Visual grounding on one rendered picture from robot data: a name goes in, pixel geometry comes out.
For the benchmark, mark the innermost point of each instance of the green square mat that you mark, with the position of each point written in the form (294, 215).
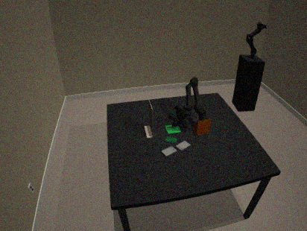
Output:
(173, 129)

